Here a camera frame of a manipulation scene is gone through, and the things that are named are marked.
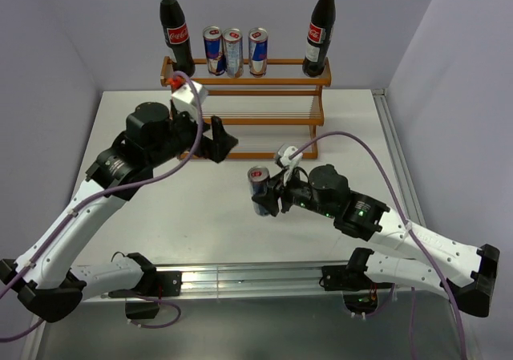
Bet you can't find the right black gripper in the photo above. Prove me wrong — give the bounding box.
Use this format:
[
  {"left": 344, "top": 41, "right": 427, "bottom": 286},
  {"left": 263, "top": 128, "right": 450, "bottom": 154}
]
[{"left": 252, "top": 164, "right": 337, "bottom": 217}]

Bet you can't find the blue energy can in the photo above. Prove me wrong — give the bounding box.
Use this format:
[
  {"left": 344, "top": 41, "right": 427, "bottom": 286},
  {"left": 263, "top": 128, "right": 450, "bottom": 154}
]
[{"left": 203, "top": 26, "right": 226, "bottom": 76}]

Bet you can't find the aluminium front rail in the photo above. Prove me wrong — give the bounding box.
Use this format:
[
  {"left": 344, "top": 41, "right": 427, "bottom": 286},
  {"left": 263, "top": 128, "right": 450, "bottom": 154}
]
[{"left": 156, "top": 261, "right": 348, "bottom": 301}]

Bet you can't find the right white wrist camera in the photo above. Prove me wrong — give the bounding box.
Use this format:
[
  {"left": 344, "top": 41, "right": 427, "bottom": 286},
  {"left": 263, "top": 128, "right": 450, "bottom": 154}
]
[{"left": 274, "top": 144, "right": 303, "bottom": 185}]

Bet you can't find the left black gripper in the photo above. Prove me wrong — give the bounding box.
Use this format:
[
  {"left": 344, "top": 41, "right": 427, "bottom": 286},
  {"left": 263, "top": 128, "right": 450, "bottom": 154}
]
[{"left": 147, "top": 103, "right": 237, "bottom": 168}]

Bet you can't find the cola glass bottle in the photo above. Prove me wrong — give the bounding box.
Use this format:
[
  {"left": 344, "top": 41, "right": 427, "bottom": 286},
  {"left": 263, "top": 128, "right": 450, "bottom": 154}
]
[
  {"left": 160, "top": 0, "right": 196, "bottom": 77},
  {"left": 302, "top": 0, "right": 336, "bottom": 77}
]

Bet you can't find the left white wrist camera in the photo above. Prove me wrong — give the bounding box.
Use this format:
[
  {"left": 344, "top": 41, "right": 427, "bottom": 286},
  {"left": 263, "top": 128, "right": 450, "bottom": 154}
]
[{"left": 167, "top": 76, "right": 208, "bottom": 117}]

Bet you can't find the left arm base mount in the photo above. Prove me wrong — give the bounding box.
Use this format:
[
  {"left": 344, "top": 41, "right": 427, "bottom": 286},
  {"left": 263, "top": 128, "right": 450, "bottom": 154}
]
[{"left": 107, "top": 271, "right": 182, "bottom": 322}]

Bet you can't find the silver energy can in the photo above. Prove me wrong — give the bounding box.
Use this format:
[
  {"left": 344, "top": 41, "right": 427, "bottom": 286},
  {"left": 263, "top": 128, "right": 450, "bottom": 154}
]
[
  {"left": 222, "top": 28, "right": 244, "bottom": 79},
  {"left": 248, "top": 166, "right": 270, "bottom": 216}
]

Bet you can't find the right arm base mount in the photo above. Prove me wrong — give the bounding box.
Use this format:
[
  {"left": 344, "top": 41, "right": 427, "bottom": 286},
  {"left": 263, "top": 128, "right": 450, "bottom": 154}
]
[{"left": 318, "top": 265, "right": 378, "bottom": 316}]

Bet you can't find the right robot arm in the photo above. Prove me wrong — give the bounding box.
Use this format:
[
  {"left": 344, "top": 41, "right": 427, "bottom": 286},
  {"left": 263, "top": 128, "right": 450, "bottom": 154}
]
[{"left": 248, "top": 164, "right": 500, "bottom": 318}]

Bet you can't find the wooden three-tier shelf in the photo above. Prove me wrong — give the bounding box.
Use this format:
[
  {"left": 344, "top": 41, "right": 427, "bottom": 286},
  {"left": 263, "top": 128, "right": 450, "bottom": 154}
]
[{"left": 160, "top": 55, "right": 333, "bottom": 162}]

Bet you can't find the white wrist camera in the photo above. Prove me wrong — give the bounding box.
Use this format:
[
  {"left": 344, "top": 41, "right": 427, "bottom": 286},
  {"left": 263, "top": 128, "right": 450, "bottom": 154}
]
[
  {"left": 274, "top": 144, "right": 303, "bottom": 185},
  {"left": 167, "top": 76, "right": 208, "bottom": 117}
]

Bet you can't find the aluminium side rail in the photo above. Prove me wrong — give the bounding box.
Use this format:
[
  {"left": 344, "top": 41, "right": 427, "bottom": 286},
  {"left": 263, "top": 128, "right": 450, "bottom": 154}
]
[{"left": 371, "top": 89, "right": 426, "bottom": 226}]

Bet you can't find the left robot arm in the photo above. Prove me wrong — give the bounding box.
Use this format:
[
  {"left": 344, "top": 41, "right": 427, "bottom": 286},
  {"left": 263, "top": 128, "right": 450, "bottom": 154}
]
[{"left": 1, "top": 102, "right": 238, "bottom": 322}]

